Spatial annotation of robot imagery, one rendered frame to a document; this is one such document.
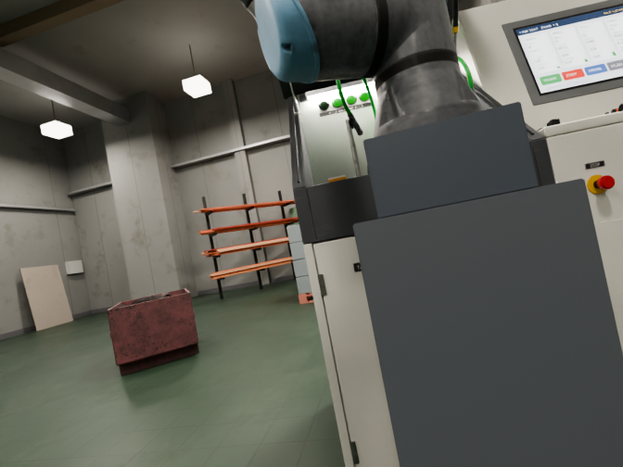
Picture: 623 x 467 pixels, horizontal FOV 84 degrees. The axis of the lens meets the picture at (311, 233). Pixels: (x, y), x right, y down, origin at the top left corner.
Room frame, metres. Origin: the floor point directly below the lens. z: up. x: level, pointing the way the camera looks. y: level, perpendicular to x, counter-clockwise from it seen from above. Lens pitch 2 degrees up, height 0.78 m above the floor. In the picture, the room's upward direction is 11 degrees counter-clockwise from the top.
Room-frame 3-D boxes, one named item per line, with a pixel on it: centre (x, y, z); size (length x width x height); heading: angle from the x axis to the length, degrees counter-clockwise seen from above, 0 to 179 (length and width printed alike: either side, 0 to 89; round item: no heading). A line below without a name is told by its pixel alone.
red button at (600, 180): (0.90, -0.77, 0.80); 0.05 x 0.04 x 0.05; 86
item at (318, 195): (0.97, -0.32, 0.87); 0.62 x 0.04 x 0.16; 86
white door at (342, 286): (0.96, -0.32, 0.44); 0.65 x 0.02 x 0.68; 86
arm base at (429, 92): (0.49, -0.19, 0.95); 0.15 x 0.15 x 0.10
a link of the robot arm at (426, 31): (0.49, -0.18, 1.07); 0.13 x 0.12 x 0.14; 105
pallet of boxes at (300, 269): (5.37, -0.13, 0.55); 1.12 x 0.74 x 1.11; 168
